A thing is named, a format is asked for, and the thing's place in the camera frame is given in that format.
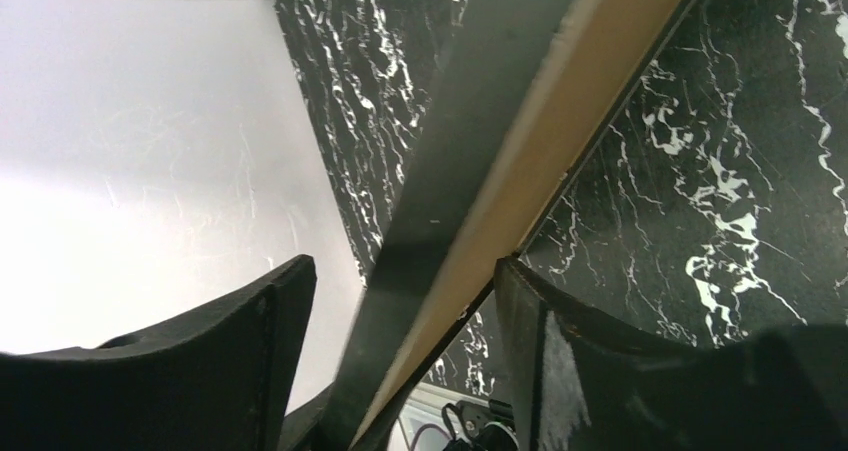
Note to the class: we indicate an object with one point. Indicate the wooden picture frame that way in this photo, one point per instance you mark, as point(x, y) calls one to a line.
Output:
point(445, 127)

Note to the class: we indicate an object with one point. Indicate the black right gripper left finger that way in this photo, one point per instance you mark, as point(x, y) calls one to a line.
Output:
point(216, 377)

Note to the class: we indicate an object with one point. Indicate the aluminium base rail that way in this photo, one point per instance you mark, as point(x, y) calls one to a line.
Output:
point(435, 418)

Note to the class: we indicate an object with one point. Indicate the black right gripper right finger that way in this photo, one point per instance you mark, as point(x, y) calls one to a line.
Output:
point(585, 380)

